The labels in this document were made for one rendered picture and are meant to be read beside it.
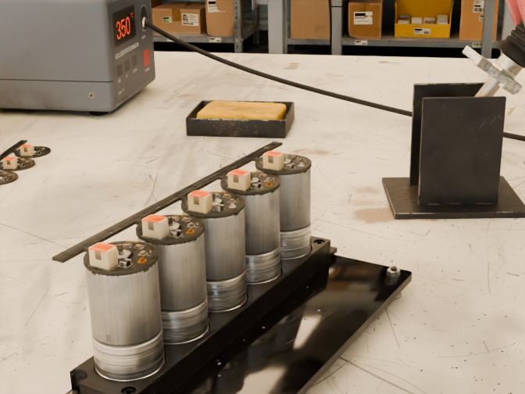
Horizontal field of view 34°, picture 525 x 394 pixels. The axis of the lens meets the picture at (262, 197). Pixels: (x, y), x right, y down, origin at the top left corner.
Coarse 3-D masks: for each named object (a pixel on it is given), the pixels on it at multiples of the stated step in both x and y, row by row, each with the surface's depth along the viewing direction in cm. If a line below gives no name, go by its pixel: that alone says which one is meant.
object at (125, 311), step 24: (96, 288) 28; (120, 288) 28; (144, 288) 28; (96, 312) 29; (120, 312) 28; (144, 312) 29; (96, 336) 29; (120, 336) 29; (144, 336) 29; (96, 360) 30; (120, 360) 29; (144, 360) 29
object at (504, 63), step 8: (504, 56) 47; (496, 64) 47; (504, 64) 47; (512, 64) 47; (504, 72) 47; (512, 72) 47; (488, 80) 48; (496, 80) 48; (480, 88) 48; (488, 88) 48; (496, 88) 48
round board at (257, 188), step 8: (256, 176) 36; (264, 176) 36; (272, 176) 36; (224, 184) 35; (256, 184) 35; (264, 184) 35; (272, 184) 35; (232, 192) 35; (240, 192) 35; (248, 192) 35; (256, 192) 35; (264, 192) 35
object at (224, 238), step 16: (208, 224) 32; (224, 224) 33; (240, 224) 33; (208, 240) 33; (224, 240) 33; (240, 240) 33; (208, 256) 33; (224, 256) 33; (240, 256) 34; (208, 272) 33; (224, 272) 33; (240, 272) 34; (208, 288) 33; (224, 288) 33; (240, 288) 34; (208, 304) 34; (224, 304) 34; (240, 304) 34
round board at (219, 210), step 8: (216, 192) 34; (224, 192) 34; (184, 200) 34; (224, 200) 34; (232, 200) 33; (240, 200) 34; (184, 208) 33; (216, 208) 33; (224, 208) 33; (232, 208) 33; (240, 208) 33; (200, 216) 32; (208, 216) 32; (216, 216) 32; (224, 216) 32
